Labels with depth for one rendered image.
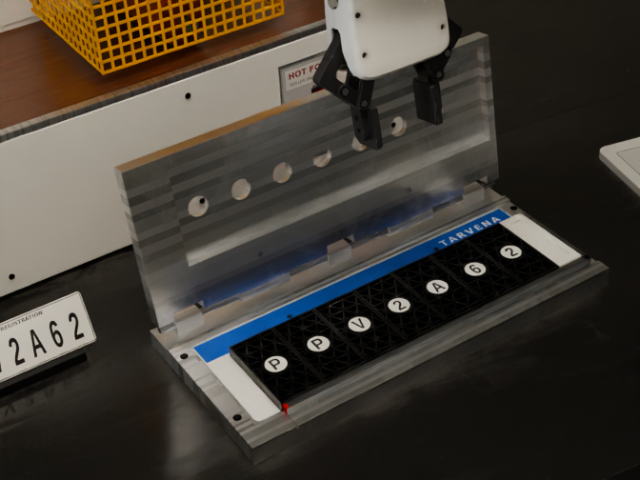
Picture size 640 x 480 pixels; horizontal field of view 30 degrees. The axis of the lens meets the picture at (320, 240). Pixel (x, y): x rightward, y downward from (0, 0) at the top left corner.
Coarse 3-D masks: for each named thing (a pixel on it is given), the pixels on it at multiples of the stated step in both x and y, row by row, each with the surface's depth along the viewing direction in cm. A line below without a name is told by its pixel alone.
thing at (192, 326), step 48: (480, 192) 137; (384, 240) 133; (288, 288) 127; (576, 288) 125; (192, 336) 121; (480, 336) 119; (192, 384) 116; (384, 384) 114; (240, 432) 110; (288, 432) 110
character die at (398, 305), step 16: (368, 288) 124; (384, 288) 125; (400, 288) 124; (368, 304) 122; (384, 304) 122; (400, 304) 122; (416, 304) 122; (400, 320) 120; (416, 320) 119; (432, 320) 120; (416, 336) 118
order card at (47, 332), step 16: (48, 304) 120; (64, 304) 121; (80, 304) 121; (16, 320) 118; (32, 320) 119; (48, 320) 120; (64, 320) 121; (80, 320) 122; (0, 336) 118; (16, 336) 119; (32, 336) 119; (48, 336) 120; (64, 336) 121; (80, 336) 122; (0, 352) 118; (16, 352) 119; (32, 352) 120; (48, 352) 120; (64, 352) 121; (0, 368) 118; (16, 368) 119; (32, 368) 120
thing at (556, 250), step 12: (516, 216) 133; (516, 228) 131; (528, 228) 131; (540, 228) 131; (528, 240) 129; (540, 240) 129; (552, 240) 129; (552, 252) 127; (564, 252) 127; (576, 252) 127; (564, 264) 126
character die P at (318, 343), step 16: (288, 320) 120; (304, 320) 121; (320, 320) 120; (288, 336) 119; (304, 336) 118; (320, 336) 118; (336, 336) 118; (304, 352) 116; (320, 352) 116; (336, 352) 117; (352, 352) 116; (320, 368) 115; (336, 368) 116; (352, 368) 114
